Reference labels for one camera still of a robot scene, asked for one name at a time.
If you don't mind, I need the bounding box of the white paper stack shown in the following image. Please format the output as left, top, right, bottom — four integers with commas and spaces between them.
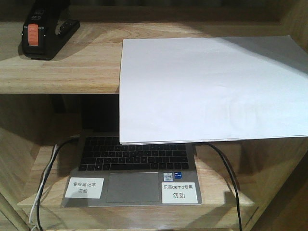
119, 36, 308, 144

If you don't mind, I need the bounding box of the black stapler with orange tab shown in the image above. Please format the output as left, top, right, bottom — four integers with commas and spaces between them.
21, 0, 80, 60

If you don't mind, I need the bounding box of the silver laptop with black keyboard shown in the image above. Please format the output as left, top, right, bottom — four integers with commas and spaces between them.
62, 130, 202, 207

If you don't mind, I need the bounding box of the white label right on laptop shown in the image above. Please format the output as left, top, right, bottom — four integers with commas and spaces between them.
161, 182, 198, 204

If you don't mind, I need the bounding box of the white label on laptop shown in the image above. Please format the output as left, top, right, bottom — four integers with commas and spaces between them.
161, 182, 198, 204
64, 177, 104, 199

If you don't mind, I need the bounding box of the white label left on laptop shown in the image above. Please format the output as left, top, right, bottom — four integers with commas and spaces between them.
64, 177, 104, 199

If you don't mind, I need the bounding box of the light wooden shelf unit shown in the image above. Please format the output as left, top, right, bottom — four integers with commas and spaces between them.
0, 0, 308, 231

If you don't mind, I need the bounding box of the black cable right of laptop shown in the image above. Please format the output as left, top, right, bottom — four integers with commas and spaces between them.
204, 142, 244, 231

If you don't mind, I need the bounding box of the black cable of laptop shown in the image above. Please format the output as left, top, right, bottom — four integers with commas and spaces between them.
35, 137, 79, 231
204, 142, 244, 231

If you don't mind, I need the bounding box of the white cable left of laptop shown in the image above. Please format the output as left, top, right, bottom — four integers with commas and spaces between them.
28, 134, 80, 229

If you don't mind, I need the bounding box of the black cable left of laptop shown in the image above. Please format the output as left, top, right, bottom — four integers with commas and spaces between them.
35, 137, 79, 231

